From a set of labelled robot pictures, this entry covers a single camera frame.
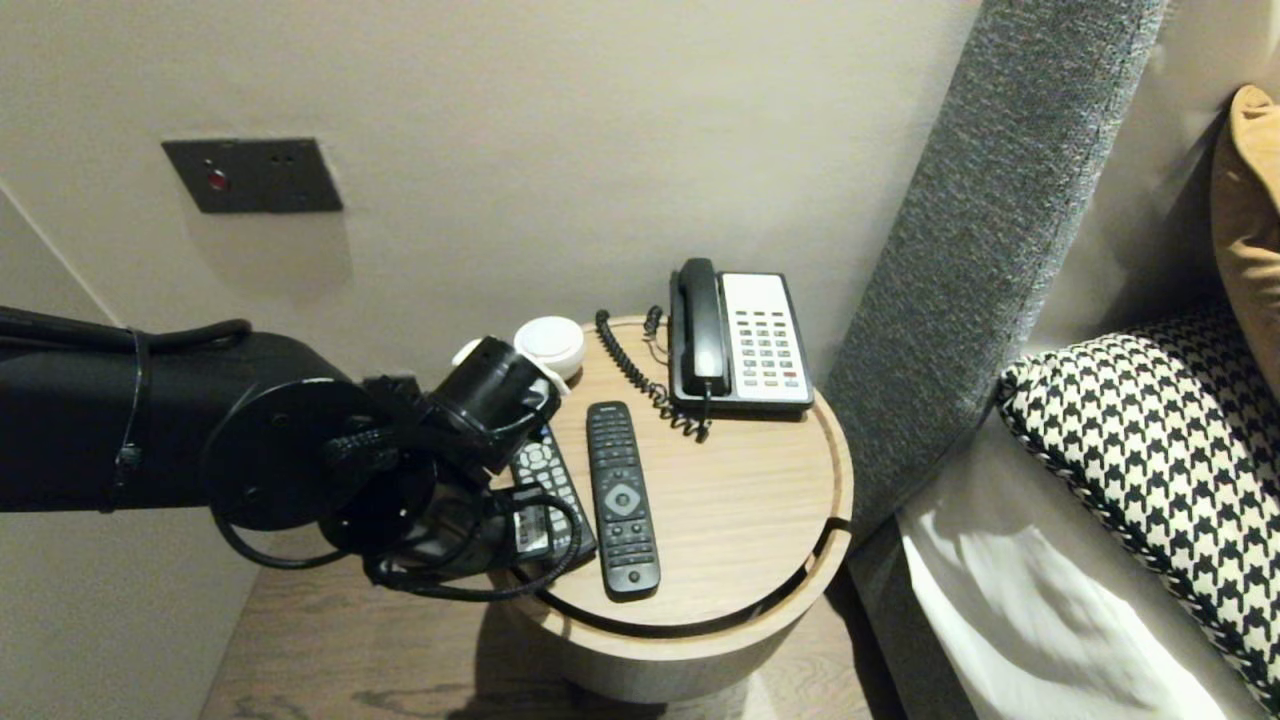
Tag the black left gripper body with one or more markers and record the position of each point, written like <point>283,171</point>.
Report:
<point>470,535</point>

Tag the black remote with coloured buttons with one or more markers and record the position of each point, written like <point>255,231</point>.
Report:
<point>543,463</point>

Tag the slim black remote control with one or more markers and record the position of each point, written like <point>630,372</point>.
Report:
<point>622,500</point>

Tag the white round puck device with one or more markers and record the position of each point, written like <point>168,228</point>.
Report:
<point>555,340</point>

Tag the round wooden nightstand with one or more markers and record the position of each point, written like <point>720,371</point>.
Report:
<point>740,500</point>

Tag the black telephone handset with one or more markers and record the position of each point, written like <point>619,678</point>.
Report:
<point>702,328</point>

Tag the black and white desk telephone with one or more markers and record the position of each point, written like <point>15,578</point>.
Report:
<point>765,343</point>

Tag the dark grey bed base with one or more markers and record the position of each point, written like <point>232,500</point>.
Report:
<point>890,620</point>

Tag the white bed sheet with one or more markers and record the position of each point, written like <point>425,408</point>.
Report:
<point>1000,620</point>

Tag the grey upholstered headboard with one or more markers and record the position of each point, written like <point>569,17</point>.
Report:
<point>980,250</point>

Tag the houndstooth black and white pillow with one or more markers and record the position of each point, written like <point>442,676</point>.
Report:
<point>1150,430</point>

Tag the beige upholstered headboard panel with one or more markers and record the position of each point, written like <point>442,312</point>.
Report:
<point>1150,150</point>

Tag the mustard yellow cushion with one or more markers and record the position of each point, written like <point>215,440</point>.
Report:
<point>1252,230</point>

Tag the dark wall switch panel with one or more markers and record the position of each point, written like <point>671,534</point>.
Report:
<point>255,176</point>

